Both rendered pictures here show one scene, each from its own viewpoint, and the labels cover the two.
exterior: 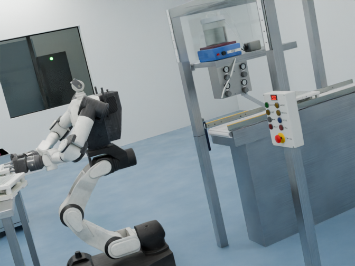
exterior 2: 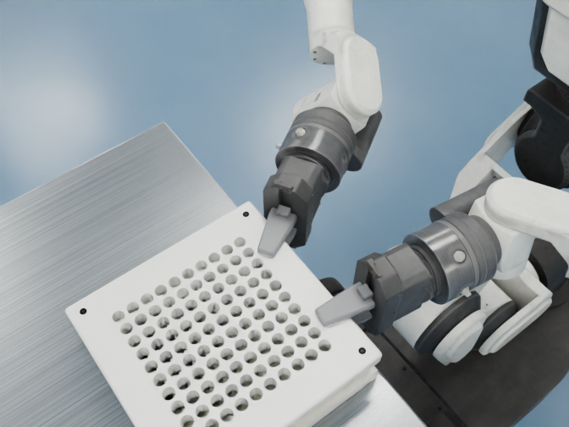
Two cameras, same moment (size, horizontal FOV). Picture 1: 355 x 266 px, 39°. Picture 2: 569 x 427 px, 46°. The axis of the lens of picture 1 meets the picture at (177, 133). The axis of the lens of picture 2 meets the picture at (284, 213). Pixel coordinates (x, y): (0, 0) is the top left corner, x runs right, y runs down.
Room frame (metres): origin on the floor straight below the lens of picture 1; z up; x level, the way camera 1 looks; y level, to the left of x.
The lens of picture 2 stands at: (2.56, 1.16, 1.60)
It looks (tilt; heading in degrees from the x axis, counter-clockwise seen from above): 56 degrees down; 339
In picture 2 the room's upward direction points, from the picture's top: straight up
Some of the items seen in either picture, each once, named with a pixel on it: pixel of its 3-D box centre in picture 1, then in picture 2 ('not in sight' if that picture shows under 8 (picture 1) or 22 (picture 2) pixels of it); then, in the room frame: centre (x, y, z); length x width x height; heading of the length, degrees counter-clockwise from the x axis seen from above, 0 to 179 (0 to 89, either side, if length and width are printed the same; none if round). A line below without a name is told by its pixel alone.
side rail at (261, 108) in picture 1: (284, 101); not in sight; (3.54, -0.80, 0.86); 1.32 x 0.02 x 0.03; 114
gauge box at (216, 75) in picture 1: (230, 78); not in sight; (3.07, -0.39, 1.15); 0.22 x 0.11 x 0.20; 114
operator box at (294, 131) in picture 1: (283, 119); not in sight; (2.33, -0.50, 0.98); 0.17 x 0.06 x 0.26; 24
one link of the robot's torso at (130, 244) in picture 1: (121, 243); (486, 295); (3.02, 0.50, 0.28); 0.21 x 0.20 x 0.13; 105
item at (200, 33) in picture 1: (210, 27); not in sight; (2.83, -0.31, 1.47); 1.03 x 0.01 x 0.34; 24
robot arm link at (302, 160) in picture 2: (22, 160); (300, 181); (3.01, 0.96, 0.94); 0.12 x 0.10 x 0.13; 137
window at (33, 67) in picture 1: (44, 71); not in sight; (7.68, 1.77, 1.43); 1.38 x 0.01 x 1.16; 115
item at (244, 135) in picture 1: (300, 112); not in sight; (3.42, -0.87, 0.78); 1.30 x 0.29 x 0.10; 114
